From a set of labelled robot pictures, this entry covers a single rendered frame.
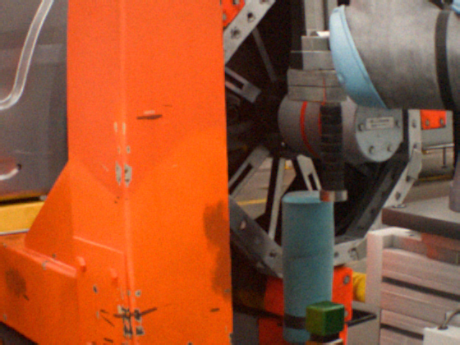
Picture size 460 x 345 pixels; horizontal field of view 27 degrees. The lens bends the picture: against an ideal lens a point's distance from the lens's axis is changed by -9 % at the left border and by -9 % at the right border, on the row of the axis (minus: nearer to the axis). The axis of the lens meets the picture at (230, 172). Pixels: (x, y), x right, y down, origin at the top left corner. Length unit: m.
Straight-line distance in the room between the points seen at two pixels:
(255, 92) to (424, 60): 0.88
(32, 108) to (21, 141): 0.06
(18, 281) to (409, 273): 0.75
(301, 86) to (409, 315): 0.56
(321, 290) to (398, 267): 0.58
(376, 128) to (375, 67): 0.69
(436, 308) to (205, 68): 0.46
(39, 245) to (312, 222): 0.46
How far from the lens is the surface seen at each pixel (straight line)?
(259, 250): 1.79
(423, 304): 1.13
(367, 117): 1.73
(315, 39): 1.60
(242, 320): 2.05
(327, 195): 1.59
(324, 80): 1.57
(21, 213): 1.79
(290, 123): 1.83
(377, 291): 1.20
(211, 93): 1.34
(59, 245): 1.52
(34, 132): 1.79
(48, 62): 1.79
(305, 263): 1.71
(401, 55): 1.05
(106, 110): 1.30
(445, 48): 1.04
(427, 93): 1.06
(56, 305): 1.53
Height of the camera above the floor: 1.00
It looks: 7 degrees down
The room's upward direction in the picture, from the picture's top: 2 degrees counter-clockwise
